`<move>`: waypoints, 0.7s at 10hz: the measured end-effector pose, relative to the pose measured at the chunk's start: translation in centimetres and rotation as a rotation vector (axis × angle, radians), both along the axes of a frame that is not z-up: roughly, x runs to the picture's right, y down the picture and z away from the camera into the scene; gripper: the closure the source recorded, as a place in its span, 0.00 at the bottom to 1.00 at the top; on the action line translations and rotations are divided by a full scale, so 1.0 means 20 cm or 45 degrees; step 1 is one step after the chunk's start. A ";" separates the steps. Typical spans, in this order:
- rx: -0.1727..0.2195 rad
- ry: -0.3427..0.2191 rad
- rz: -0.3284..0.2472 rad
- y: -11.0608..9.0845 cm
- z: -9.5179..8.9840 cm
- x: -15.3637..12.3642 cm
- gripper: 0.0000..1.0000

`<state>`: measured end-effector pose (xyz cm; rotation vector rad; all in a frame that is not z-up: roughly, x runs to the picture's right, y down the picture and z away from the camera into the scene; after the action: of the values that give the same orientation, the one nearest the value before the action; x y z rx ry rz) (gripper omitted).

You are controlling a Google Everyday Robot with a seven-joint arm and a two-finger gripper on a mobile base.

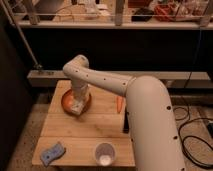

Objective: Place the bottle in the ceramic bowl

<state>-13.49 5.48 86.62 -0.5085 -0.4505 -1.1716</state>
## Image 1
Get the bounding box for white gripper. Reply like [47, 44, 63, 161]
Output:
[71, 96, 87, 115]

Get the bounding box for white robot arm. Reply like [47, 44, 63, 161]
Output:
[63, 55, 186, 171]

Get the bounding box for orange ceramic bowl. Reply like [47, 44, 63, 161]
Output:
[61, 89, 92, 115]

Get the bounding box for orange carrot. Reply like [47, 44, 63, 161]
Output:
[116, 96, 124, 113]

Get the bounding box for diagonal metal pole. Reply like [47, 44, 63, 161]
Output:
[0, 0, 43, 71]

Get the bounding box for blue sponge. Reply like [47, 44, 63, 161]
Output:
[40, 142, 66, 167]

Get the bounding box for black object on shelf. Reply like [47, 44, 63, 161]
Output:
[131, 8, 154, 22]

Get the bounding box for red orange items on shelf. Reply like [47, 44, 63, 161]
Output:
[154, 2, 203, 22]

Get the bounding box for metal shelf rail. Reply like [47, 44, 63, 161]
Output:
[15, 13, 213, 30]

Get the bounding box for black cable on floor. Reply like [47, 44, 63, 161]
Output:
[172, 103, 213, 169]

